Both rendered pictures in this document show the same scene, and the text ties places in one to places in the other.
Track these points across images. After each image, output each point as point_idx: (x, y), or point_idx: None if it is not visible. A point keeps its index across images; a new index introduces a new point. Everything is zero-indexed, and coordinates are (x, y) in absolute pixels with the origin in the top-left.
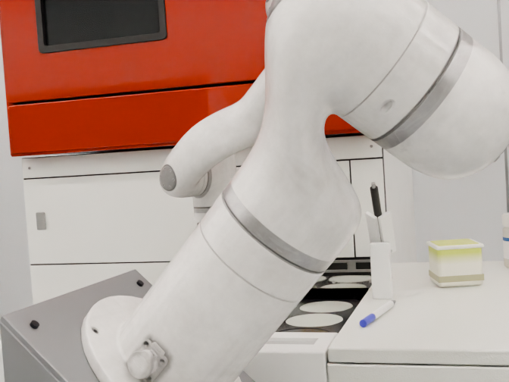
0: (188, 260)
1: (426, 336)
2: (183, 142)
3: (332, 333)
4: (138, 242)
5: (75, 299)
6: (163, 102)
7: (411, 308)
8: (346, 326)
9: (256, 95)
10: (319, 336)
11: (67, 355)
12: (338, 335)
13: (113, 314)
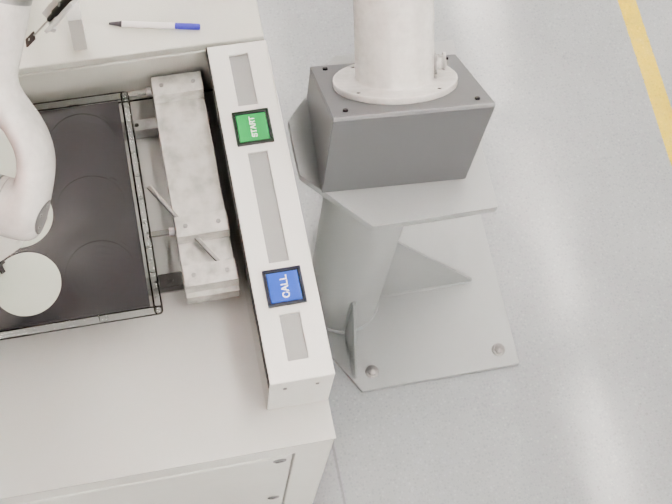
0: (430, 7)
1: None
2: (45, 167)
3: (210, 50)
4: None
5: (425, 106)
6: None
7: (120, 9)
8: (197, 41)
9: (20, 46)
10: (224, 56)
11: (467, 90)
12: (227, 38)
13: (411, 92)
